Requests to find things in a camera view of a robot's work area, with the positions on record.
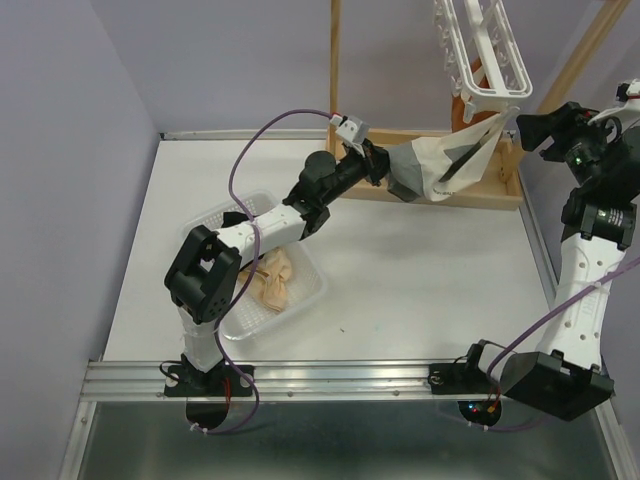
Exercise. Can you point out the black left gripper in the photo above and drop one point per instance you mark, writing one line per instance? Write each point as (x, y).
(375, 164)

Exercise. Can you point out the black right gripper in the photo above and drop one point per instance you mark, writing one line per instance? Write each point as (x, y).
(565, 126)

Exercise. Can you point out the grey underwear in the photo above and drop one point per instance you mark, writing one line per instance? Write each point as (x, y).
(436, 168)

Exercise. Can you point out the beige striped underwear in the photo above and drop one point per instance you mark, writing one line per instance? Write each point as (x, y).
(269, 284)

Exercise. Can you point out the black underwear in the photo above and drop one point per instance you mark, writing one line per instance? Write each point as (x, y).
(233, 218)

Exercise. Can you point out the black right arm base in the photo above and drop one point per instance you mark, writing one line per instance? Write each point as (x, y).
(457, 378)

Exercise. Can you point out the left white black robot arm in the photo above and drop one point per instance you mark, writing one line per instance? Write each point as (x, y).
(202, 277)

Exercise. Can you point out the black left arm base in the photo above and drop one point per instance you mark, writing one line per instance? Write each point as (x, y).
(182, 380)

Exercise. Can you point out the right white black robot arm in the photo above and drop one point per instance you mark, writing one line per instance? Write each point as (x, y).
(555, 366)

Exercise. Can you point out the orange underwear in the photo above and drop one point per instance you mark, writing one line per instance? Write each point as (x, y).
(458, 105)

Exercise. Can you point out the white plastic clip hanger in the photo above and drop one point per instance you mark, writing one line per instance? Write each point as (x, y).
(467, 30)

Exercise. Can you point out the clear plastic basket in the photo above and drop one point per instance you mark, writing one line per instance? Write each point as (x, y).
(305, 287)

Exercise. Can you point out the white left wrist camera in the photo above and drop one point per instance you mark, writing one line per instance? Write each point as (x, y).
(351, 130)

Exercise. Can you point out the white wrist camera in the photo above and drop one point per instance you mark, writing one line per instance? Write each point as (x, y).
(351, 130)
(622, 100)

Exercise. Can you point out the wooden hanger stand frame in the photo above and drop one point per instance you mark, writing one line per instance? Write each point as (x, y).
(499, 189)

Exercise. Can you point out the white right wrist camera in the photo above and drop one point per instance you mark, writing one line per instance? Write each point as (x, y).
(622, 100)

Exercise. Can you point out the aluminium mounting rail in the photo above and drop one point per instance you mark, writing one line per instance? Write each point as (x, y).
(280, 381)

